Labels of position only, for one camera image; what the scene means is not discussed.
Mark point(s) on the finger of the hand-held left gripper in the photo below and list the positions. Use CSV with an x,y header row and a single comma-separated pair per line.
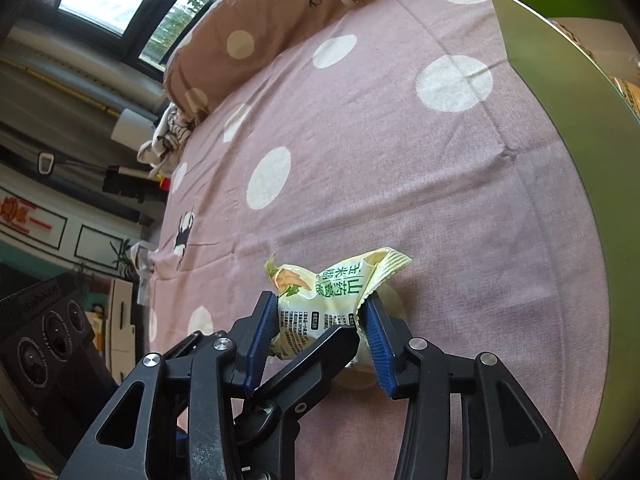
x,y
310,360

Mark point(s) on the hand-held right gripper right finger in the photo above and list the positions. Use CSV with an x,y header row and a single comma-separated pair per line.
x,y
377,355

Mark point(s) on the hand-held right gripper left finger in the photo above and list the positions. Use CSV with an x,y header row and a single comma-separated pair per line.
x,y
262,342

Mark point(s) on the pale yellow green-print snack packet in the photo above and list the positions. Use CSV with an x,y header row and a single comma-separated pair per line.
x,y
320,300

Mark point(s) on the green cardboard box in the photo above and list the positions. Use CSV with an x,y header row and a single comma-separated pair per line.
x,y
560,110

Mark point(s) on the green potted plant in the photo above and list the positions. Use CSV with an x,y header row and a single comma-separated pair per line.
x,y
120,255

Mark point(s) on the pink polka dot bed sheet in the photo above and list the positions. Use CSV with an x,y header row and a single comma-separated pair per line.
x,y
400,185

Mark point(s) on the red yellow small box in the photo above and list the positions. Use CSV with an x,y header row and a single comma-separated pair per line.
x,y
163,182

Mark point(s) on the striped white cloth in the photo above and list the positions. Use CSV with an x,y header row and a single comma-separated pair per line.
x,y
167,140

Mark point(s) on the white paper roll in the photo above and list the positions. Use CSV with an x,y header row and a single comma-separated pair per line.
x,y
130,127

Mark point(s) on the grey metal pipe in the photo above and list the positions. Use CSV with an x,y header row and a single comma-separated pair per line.
x,y
75,75

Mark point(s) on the red wall decoration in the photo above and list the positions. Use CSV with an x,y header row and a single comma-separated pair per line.
x,y
25,215

